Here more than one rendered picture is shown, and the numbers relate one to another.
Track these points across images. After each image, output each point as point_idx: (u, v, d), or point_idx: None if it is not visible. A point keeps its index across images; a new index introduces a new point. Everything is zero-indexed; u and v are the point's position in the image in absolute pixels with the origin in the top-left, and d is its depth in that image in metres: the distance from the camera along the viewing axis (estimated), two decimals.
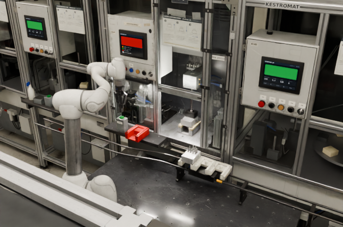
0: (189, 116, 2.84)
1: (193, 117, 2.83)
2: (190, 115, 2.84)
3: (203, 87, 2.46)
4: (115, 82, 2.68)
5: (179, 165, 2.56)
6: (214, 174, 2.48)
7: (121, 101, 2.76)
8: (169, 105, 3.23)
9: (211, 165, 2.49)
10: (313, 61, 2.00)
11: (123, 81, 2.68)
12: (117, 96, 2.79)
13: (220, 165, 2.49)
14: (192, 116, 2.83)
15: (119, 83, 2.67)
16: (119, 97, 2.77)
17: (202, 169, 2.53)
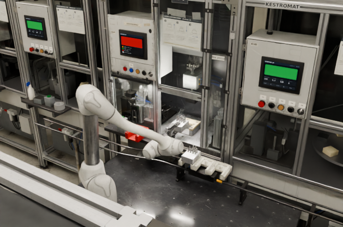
0: (189, 101, 2.79)
1: (193, 103, 2.77)
2: (190, 101, 2.78)
3: (203, 87, 2.46)
4: None
5: (179, 165, 2.56)
6: (214, 174, 2.48)
7: (171, 134, 2.65)
8: (169, 105, 3.23)
9: (211, 165, 2.49)
10: (313, 61, 2.00)
11: None
12: (171, 127, 2.59)
13: (220, 165, 2.49)
14: (192, 101, 2.77)
15: None
16: (170, 130, 2.61)
17: (202, 169, 2.53)
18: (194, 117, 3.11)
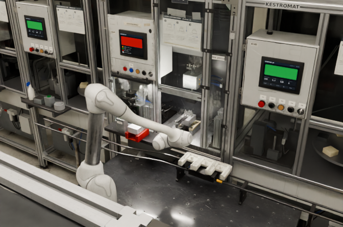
0: (189, 101, 2.79)
1: (193, 103, 2.77)
2: (190, 101, 2.78)
3: (203, 87, 2.46)
4: None
5: (179, 165, 2.56)
6: (214, 174, 2.48)
7: (178, 127, 2.74)
8: (169, 105, 3.23)
9: (211, 165, 2.49)
10: (313, 61, 2.00)
11: None
12: (179, 120, 2.67)
13: (220, 165, 2.49)
14: (192, 101, 2.77)
15: None
16: (178, 123, 2.69)
17: (202, 169, 2.53)
18: None
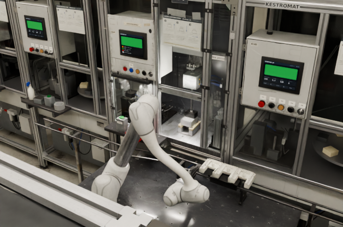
0: (189, 116, 2.84)
1: (193, 118, 2.83)
2: (190, 116, 2.84)
3: (203, 87, 2.46)
4: None
5: (200, 172, 2.48)
6: (237, 181, 2.40)
7: None
8: (169, 105, 3.23)
9: (234, 173, 2.41)
10: (313, 61, 2.00)
11: None
12: (192, 170, 2.40)
13: (243, 172, 2.41)
14: (192, 116, 2.83)
15: None
16: (191, 173, 2.41)
17: (224, 177, 2.45)
18: None
